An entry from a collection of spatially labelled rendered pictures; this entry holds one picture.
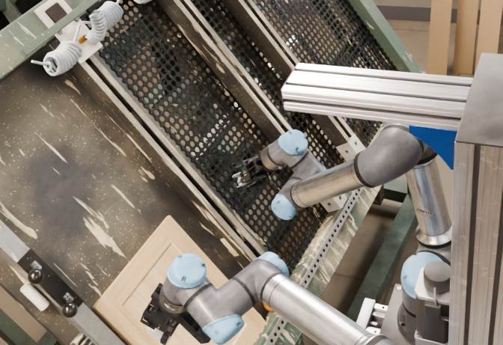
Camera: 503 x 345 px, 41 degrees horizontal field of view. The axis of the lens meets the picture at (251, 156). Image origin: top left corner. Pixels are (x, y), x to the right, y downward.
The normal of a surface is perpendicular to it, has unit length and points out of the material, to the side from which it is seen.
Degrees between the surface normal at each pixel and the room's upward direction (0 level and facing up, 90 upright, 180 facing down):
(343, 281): 0
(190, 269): 28
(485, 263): 90
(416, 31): 0
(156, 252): 57
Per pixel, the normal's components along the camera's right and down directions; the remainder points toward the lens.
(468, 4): -0.42, 0.39
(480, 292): -0.39, 0.64
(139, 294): 0.63, -0.25
